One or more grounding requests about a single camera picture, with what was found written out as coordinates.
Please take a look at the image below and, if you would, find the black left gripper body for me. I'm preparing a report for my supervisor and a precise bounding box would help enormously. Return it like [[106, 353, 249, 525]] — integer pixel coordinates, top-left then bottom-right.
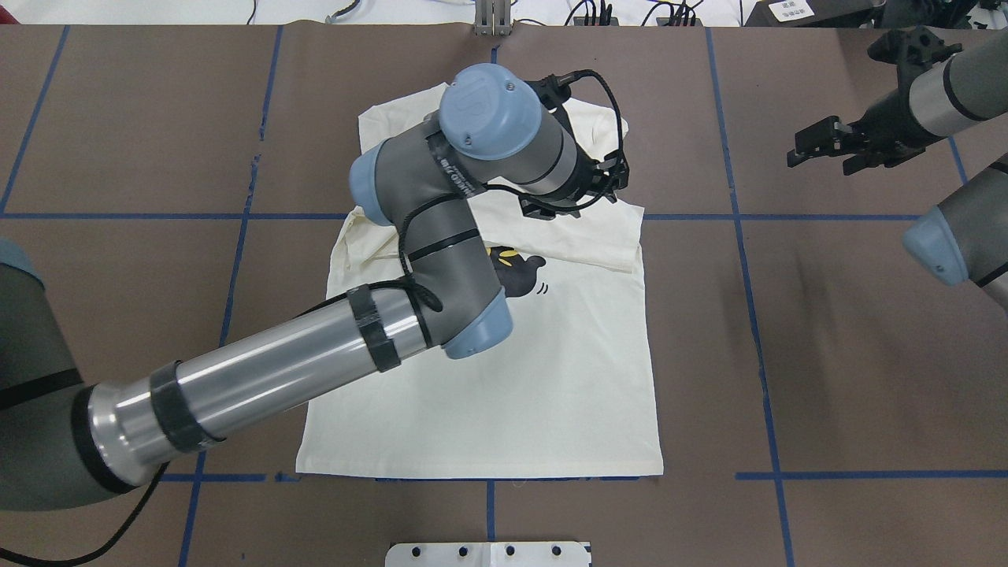
[[519, 154, 630, 221]]

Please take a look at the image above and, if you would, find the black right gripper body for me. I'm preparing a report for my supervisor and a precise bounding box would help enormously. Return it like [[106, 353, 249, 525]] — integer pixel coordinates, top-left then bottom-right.
[[838, 115, 906, 171]]

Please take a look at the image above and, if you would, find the cream white t-shirt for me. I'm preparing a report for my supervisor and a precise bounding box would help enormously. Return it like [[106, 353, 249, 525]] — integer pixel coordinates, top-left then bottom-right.
[[295, 83, 664, 480]]

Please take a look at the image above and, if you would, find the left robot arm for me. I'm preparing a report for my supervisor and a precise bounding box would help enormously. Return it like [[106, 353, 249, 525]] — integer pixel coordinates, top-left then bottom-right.
[[1, 62, 629, 512]]

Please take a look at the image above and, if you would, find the aluminium frame post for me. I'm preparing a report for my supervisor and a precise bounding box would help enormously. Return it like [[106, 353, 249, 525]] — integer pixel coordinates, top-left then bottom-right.
[[474, 0, 513, 37]]

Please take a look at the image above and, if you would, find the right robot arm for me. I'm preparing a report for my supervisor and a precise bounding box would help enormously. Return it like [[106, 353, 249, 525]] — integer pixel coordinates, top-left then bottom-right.
[[786, 26, 1007, 306]]

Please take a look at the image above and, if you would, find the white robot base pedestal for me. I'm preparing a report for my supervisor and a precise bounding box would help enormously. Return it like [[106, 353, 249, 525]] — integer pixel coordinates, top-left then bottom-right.
[[384, 541, 594, 566]]

